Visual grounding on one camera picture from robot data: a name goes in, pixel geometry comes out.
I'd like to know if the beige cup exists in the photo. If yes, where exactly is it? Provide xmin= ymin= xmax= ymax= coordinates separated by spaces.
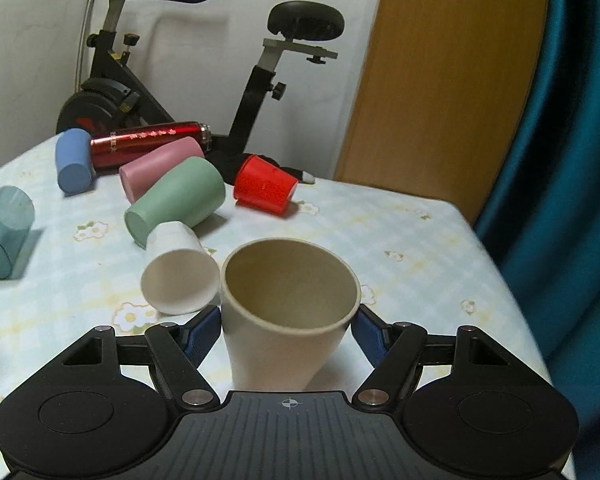
xmin=221 ymin=238 xmax=361 ymax=391

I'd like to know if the white paper cup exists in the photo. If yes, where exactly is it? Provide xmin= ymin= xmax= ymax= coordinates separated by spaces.
xmin=140 ymin=221 xmax=220 ymax=315

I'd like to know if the green cup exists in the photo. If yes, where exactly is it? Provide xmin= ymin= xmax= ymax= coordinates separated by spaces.
xmin=123 ymin=157 xmax=226 ymax=248

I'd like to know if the pink cup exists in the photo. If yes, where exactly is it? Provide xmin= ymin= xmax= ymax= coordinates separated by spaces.
xmin=119 ymin=136 xmax=204 ymax=204

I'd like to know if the red plastic cup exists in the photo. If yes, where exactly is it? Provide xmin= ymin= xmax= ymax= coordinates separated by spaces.
xmin=233 ymin=155 xmax=299 ymax=216

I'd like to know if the translucent teal cup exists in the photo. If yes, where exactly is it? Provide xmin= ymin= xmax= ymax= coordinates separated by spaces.
xmin=0 ymin=185 xmax=35 ymax=280

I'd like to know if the blue cup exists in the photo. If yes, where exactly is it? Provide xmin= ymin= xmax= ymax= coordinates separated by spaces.
xmin=55 ymin=128 xmax=94 ymax=195

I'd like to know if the floral checked tablecloth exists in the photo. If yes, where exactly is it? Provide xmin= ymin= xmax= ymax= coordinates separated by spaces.
xmin=0 ymin=131 xmax=577 ymax=480

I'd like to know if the teal blue curtain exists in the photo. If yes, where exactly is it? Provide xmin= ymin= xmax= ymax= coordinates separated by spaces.
xmin=475 ymin=0 xmax=600 ymax=479

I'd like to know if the red metal thermos bottle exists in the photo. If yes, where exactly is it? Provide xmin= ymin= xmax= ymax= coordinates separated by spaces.
xmin=91 ymin=122 xmax=212 ymax=171

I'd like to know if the black exercise bike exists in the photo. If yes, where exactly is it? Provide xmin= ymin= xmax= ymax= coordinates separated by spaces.
xmin=55 ymin=0 xmax=346 ymax=154

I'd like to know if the wooden door panel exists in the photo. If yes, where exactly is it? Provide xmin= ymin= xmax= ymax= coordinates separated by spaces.
xmin=335 ymin=0 xmax=548 ymax=221

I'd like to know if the metal flexible hose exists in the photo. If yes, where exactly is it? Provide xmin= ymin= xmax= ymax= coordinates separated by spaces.
xmin=73 ymin=0 xmax=95 ymax=97

